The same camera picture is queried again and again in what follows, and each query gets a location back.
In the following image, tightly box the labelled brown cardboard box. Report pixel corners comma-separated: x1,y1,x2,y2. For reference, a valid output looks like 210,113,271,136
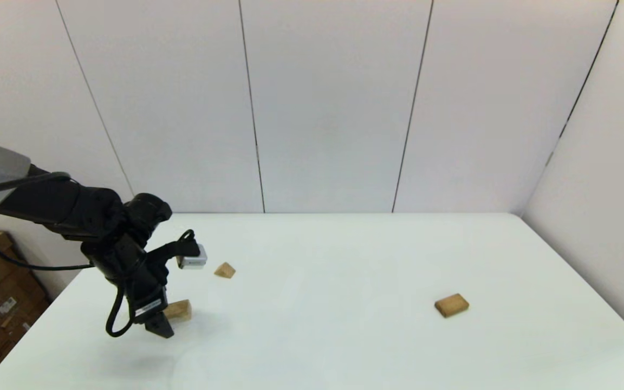
0,259,51,372

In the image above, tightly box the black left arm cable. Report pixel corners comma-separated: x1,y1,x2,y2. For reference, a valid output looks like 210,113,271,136
0,172,196,338

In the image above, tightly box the rectangular wooden building block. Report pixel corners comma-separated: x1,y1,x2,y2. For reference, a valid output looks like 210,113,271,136
434,294,470,318

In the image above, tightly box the arched wooden building block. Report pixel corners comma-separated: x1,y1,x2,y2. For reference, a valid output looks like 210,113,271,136
165,300,192,324

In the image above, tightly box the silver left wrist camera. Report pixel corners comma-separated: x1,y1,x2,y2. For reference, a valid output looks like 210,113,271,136
175,244,208,270

